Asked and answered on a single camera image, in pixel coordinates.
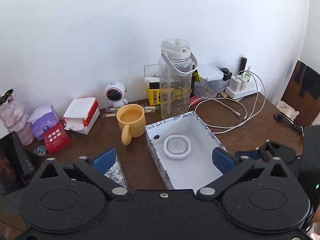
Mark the purple tissue pack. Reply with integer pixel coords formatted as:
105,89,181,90
27,106,59,141

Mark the open floral storage box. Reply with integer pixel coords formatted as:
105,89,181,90
145,111,226,192

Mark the white power strip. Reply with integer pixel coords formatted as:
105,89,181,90
225,82,261,100

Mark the red and white box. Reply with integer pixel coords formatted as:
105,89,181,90
63,98,100,135

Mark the floral box lid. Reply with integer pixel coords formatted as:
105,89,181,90
104,155,129,188

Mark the black tablet in folio stand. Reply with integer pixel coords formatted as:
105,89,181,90
0,132,42,196

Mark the yellow ceramic mug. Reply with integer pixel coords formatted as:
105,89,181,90
116,104,146,146

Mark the white astronaut robot toy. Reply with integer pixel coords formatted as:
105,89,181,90
105,81,128,108

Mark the round white tin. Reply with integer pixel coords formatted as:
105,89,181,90
163,134,191,160

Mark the white usb charger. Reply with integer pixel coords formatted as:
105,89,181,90
229,75,247,92

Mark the white charging cable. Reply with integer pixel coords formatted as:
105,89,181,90
189,70,267,134

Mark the black folded tripod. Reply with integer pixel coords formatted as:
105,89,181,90
273,112,304,133

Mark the small red card box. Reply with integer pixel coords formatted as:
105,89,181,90
43,122,71,155

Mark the yellow black box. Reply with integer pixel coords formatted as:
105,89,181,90
144,76,160,106

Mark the clear water bottle with handle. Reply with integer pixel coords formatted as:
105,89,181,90
159,38,198,119

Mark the clear plastic food container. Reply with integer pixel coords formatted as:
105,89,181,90
194,64,223,98

